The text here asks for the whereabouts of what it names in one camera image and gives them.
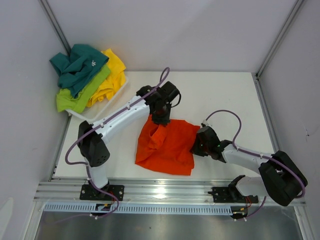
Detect aluminium frame post right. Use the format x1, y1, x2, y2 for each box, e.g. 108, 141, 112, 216
255, 0, 307, 80

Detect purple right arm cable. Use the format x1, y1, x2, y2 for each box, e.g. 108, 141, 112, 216
201, 109, 307, 222

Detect white perforated plastic basket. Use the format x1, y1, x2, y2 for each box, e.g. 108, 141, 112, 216
65, 74, 129, 123

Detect yellow shorts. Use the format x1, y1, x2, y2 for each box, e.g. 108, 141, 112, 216
86, 48, 126, 108

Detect orange shorts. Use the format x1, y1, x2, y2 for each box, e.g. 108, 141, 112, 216
135, 116, 200, 176

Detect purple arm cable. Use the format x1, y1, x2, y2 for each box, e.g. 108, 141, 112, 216
201, 109, 307, 222
64, 66, 182, 222

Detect lime green shorts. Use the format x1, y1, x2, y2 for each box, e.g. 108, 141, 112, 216
56, 64, 111, 114

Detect aluminium frame post left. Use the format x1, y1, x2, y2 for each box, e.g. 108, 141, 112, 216
38, 0, 71, 55

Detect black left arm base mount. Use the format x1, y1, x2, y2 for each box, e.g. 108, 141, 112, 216
79, 184, 125, 201

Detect teal shorts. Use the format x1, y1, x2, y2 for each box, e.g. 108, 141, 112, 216
49, 44, 109, 98

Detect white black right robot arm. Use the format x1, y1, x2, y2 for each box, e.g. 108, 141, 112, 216
191, 125, 308, 207

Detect aluminium frame post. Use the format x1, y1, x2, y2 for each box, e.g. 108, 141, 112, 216
38, 0, 71, 55
255, 0, 307, 80

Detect white slotted cable duct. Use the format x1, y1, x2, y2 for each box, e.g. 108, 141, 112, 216
43, 202, 247, 216

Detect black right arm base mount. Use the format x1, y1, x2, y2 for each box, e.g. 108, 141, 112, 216
207, 175, 259, 204

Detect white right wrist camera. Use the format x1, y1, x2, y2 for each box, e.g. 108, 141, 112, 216
201, 119, 212, 128

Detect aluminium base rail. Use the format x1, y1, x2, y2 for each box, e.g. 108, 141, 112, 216
33, 178, 230, 205

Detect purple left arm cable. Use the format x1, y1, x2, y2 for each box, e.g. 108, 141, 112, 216
64, 66, 182, 222

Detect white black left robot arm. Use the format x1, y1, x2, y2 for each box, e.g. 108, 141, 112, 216
77, 81, 181, 200

